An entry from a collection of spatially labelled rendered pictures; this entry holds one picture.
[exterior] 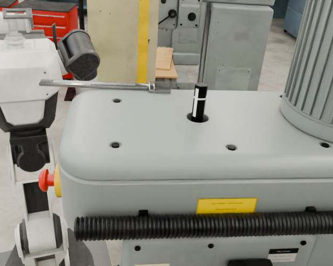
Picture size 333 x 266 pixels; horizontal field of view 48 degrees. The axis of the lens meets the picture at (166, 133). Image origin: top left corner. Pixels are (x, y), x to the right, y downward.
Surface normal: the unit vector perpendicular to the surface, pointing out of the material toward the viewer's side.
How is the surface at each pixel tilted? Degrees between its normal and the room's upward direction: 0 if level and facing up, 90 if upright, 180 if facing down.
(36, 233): 66
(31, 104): 90
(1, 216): 0
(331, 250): 90
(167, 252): 90
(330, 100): 90
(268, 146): 0
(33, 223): 80
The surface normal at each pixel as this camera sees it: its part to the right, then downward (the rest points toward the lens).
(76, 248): 0.07, -0.86
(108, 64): 0.10, 0.51
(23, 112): 0.32, 0.51
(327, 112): -0.59, 0.38
